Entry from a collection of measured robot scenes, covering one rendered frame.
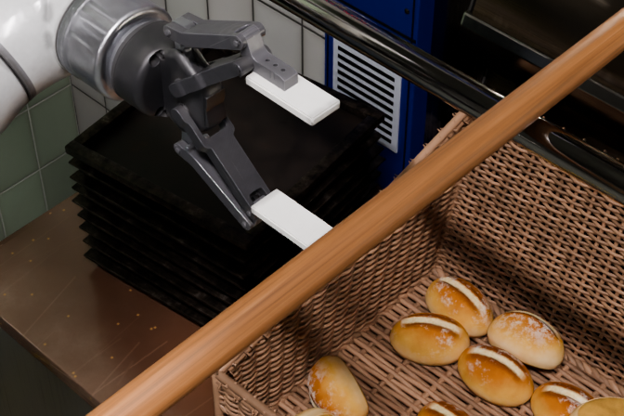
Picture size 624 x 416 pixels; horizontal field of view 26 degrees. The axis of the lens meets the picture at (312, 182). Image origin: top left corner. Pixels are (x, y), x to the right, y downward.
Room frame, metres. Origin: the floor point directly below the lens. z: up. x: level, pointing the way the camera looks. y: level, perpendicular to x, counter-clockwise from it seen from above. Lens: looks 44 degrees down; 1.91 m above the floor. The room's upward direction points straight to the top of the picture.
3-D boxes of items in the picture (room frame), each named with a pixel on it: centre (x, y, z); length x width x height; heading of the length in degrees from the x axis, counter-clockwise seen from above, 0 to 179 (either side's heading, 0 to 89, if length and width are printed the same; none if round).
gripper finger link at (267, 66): (0.78, 0.03, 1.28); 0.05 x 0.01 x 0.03; 46
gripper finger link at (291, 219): (0.77, 0.01, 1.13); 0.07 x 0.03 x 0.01; 46
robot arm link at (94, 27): (0.91, 0.16, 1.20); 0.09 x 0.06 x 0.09; 136
